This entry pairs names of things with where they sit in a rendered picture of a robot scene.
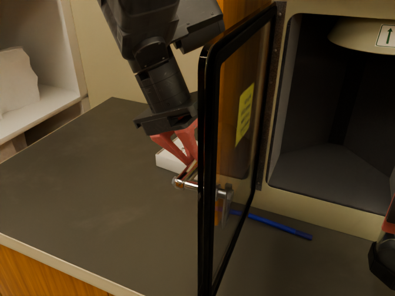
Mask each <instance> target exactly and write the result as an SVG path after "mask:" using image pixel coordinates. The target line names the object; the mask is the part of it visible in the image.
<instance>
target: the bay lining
mask: <svg viewBox="0 0 395 296"><path fill-rule="evenodd" d="M340 17H341V16H337V15H321V14H305V13H298V14H294V15H293V16H292V17H291V18H290V19H289V21H288V23H287V29H286V37H285V42H284V50H283V57H282V65H281V71H280V79H279V87H278V91H277V99H276V107H275V115H274V120H273V129H272V136H271V141H270V149H269V157H268V162H267V170H266V178H265V179H266V183H268V181H269V179H270V176H271V174H272V171H273V169H274V167H275V164H276V162H277V159H278V157H279V154H281V153H285V152H290V151H293V150H298V149H303V148H306V147H311V146H315V145H319V144H323V143H333V144H338V145H342V146H344V147H345V148H347V149H349V150H350V151H351V152H353V153H354V154H356V155H357V156H359V157H360V158H361V159H363V160H364V161H366V162H367V163H368V164H370V165H372V166H373V167H374V168H376V169H377V170H379V171H380V172H382V173H383V174H385V175H386V176H387V177H389V178H390V185H391V197H392V198H393V196H394V193H395V55H381V54H376V53H368V52H361V51H356V50H352V49H348V48H344V47H342V46H339V45H336V44H334V43H333V42H331V41H329V40H328V38H327V36H328V34H329V33H330V31H331V30H332V28H333V27H334V25H335V24H336V22H337V21H338V20H339V18H340Z"/></svg>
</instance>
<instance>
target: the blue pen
mask: <svg viewBox="0 0 395 296"><path fill-rule="evenodd" d="M248 217H249V218H252V219H254V220H257V221H259V222H262V223H265V224H268V225H270V226H273V227H276V228H279V229H281V230H284V231H287V232H289V233H292V234H295V235H297V236H300V237H303V238H306V239H308V240H312V237H313V236H312V235H311V234H307V233H304V232H302V231H299V230H296V229H294V228H291V227H288V226H285V225H282V224H280V223H277V222H274V221H272V220H268V219H266V218H263V217H260V216H257V215H255V214H252V213H249V215H248Z"/></svg>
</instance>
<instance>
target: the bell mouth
mask: <svg viewBox="0 0 395 296"><path fill-rule="evenodd" d="M327 38H328V40H329V41H331V42H333V43H334V44H336V45H339V46H342V47H344V48H348V49H352V50H356V51H361V52H368V53H376V54H381V55H395V20H394V19H377V18H362V17H353V16H341V17H340V18H339V20H338V21H337V22H336V24H335V25H334V27H333V28H332V30H331V31H330V33H329V34H328V36H327Z"/></svg>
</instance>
